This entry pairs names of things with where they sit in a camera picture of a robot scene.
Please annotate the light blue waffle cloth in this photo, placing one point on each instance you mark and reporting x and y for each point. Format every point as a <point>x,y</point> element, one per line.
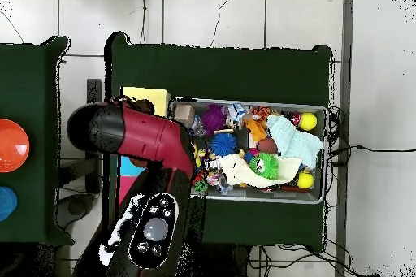
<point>299,143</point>

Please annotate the shallow clear mesh bin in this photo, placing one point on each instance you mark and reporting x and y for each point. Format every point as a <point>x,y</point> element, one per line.
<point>260,196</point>

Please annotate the plain wooden cube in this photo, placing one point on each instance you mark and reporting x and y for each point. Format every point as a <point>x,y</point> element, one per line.
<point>184,113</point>

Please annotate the blue spiky ball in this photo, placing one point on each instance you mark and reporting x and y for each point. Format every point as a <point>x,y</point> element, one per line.
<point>225,143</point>

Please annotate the wooden box with three holes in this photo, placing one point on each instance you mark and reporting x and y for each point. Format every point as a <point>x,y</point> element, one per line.
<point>159,98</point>

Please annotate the dark green table cloth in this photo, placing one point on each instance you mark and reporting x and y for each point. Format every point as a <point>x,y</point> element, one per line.
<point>32,95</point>
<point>227,72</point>

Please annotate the orange plastic bowl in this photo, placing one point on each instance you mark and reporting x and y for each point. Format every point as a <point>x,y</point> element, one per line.
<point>13,145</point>

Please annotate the green fuzzy googly-eyed toy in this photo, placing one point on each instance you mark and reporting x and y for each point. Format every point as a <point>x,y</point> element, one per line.
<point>265,166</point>

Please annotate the cream waffle cloth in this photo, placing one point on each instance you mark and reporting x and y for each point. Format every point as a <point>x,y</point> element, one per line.
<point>240,171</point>

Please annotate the brown toy football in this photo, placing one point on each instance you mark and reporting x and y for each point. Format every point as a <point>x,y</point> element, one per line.
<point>267,145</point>

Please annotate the grey stand foot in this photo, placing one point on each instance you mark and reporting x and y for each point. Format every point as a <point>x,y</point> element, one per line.
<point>76,207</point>

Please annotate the blue ribbed cup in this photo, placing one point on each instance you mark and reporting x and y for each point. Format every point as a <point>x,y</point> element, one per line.
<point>6,204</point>

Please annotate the purple spiky ball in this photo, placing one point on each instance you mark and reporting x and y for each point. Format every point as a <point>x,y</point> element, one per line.
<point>213,117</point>

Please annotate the yellow ball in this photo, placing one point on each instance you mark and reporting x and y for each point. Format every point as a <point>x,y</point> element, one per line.
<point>305,180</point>
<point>307,121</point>

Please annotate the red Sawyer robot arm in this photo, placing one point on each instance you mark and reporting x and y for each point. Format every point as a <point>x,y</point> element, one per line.
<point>143,134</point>

